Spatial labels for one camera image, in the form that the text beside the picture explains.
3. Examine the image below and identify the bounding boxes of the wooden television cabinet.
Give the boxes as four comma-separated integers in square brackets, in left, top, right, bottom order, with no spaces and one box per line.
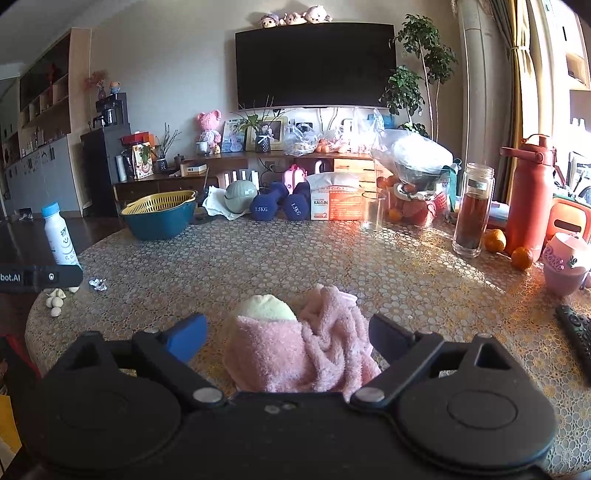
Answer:
[113,153,385,217]

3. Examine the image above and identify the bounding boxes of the black remote control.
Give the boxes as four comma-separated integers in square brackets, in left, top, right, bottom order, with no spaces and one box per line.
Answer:
[555,304,591,376]

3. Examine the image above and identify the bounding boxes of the pile of oranges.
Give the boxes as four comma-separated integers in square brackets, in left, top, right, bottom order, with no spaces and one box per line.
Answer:
[316,138,352,154]

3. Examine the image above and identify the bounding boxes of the red flat box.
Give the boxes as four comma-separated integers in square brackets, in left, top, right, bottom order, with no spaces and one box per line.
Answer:
[120,131,156,147]

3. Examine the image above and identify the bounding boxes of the red mesh bag of oranges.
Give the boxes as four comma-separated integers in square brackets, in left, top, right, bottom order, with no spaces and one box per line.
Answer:
[382,185,450,227]

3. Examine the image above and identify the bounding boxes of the tangerine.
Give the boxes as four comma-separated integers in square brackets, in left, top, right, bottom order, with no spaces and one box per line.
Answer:
[510,246,534,271]
[483,229,508,254]

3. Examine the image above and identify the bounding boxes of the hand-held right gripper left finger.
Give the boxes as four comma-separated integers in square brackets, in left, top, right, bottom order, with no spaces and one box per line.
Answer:
[60,313,227,409]

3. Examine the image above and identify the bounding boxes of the wooden photo frame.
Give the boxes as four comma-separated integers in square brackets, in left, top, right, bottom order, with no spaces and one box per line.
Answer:
[245,115,288,151]

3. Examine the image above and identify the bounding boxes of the unframed photo print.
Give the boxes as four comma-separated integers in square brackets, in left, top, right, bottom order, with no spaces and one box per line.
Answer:
[222,119,247,153]

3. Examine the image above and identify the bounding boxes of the pink cup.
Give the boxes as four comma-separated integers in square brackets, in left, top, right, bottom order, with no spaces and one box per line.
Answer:
[542,232,591,296]

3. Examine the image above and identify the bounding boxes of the pink plush bear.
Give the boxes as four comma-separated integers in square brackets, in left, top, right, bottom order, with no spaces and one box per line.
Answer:
[198,110,223,147]

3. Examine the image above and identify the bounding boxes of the clear drinking glass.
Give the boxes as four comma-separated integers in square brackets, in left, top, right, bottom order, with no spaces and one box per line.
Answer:
[361,191,387,233]

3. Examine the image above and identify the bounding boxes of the clear plastic bag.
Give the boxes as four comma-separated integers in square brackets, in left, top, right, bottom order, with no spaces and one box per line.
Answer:
[283,122,320,157]

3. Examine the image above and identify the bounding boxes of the pink small bag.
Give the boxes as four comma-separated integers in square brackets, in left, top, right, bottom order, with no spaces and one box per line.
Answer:
[283,165,308,193]

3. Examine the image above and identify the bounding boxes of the teal plastic bowl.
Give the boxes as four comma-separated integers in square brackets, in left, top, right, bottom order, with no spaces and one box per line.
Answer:
[122,199,198,241]

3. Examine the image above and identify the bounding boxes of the wall shelf cabinet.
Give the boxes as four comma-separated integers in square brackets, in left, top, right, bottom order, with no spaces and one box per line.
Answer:
[0,28,92,219]

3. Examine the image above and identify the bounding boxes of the yellow curtain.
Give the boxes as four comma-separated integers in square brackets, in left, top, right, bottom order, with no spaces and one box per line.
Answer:
[503,0,539,144]

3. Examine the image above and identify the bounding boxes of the large crumpled plastic bag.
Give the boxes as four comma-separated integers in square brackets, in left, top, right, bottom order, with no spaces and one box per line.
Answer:
[372,129,456,186]

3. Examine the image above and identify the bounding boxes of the white standing air conditioner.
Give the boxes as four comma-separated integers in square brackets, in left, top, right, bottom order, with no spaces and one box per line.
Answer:
[457,0,519,155]

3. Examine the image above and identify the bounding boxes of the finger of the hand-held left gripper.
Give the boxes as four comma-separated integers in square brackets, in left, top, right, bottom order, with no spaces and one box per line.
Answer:
[27,265,84,293]

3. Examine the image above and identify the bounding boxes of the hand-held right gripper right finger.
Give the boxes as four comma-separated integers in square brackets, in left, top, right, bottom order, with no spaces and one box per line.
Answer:
[350,314,520,409]

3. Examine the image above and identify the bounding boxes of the pink plush pig toy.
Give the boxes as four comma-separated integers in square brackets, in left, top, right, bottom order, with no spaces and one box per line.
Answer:
[223,284,382,403]

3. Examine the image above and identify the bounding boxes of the blue dumbbell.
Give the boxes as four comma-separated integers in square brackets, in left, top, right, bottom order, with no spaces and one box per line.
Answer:
[283,182,313,222]
[251,182,290,222]

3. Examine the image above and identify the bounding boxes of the twig plant in vase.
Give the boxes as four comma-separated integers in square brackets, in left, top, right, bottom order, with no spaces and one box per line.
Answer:
[154,122,182,174]

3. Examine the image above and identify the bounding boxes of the glass tea bottle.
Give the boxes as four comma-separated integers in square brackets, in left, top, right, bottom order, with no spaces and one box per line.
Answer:
[452,162,496,258]

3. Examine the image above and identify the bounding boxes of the small plant in dark vase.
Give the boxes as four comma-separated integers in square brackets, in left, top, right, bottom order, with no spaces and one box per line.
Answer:
[231,97,280,153]

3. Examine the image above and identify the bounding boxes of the orange white tissue pack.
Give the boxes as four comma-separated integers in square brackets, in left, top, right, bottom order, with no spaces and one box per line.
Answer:
[309,173,371,222]

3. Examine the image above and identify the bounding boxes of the yellow colander basket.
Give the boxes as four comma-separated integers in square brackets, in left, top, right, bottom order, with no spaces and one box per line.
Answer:
[120,190,198,217]

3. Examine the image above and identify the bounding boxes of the white plastic bag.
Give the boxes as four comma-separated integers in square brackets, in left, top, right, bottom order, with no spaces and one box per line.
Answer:
[353,108,387,154]

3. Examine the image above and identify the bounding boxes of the printed snack bag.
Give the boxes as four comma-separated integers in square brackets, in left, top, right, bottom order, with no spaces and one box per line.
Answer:
[131,143,156,179]

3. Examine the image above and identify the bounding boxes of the white router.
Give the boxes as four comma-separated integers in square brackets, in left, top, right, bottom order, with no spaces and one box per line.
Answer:
[225,170,260,191]

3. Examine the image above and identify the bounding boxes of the pink dried flowers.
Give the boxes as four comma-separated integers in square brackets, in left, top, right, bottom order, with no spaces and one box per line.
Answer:
[85,71,108,100]

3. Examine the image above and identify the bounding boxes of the black television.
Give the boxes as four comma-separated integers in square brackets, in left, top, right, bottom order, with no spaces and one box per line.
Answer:
[235,23,398,110]

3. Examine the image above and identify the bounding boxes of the white cloth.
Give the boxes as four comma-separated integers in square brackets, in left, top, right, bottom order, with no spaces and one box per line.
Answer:
[202,185,253,222]

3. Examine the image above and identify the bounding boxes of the orange plastic box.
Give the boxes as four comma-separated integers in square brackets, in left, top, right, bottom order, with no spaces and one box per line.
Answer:
[547,198,591,241]

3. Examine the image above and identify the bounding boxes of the large red water bottle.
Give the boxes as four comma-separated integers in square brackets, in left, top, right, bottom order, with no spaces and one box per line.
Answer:
[499,134,556,260]

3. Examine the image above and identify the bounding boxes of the tall green potted tree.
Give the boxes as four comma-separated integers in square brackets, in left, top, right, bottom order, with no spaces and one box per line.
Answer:
[379,14,459,139]

